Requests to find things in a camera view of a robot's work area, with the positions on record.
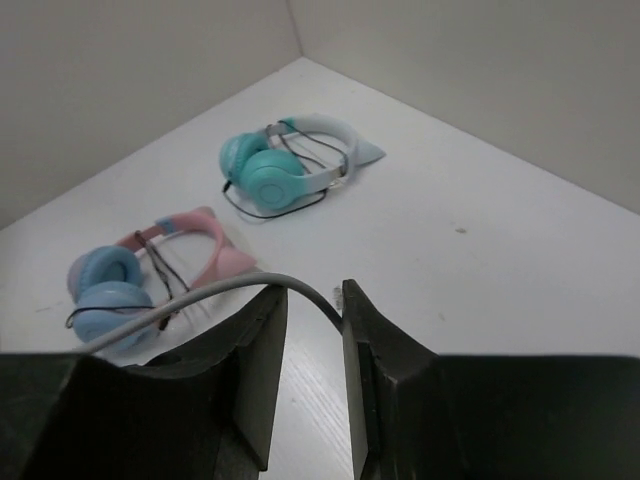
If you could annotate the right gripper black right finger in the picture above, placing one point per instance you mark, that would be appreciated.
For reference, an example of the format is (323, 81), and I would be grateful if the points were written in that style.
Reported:
(415, 414)

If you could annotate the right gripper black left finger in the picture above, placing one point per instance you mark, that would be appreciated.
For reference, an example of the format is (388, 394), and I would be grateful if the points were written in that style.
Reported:
(203, 410)

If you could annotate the pink blue cat-ear headphones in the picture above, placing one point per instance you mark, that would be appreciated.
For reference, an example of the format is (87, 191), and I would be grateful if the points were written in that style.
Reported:
(106, 284)

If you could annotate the teal white cat-ear headphones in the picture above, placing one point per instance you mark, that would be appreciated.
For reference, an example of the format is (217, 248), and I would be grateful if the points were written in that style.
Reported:
(275, 179)

